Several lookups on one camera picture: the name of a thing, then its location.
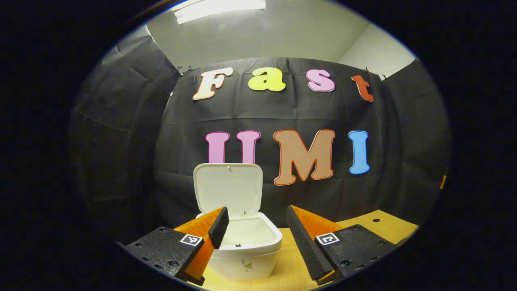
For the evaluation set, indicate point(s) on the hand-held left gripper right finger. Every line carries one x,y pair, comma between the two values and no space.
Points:
305,246

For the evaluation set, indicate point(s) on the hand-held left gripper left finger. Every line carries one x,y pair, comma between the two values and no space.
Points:
219,228

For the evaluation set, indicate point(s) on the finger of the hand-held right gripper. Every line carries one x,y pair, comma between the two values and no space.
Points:
443,182

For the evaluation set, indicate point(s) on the white desktop garbage bin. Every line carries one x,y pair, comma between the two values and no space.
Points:
228,190

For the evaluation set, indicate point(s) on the wooden desktop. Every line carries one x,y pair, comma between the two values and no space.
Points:
291,262

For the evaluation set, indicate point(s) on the black backdrop cloth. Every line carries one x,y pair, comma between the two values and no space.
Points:
282,109

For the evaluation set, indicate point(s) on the ceiling light panel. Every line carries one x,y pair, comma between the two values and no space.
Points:
218,8

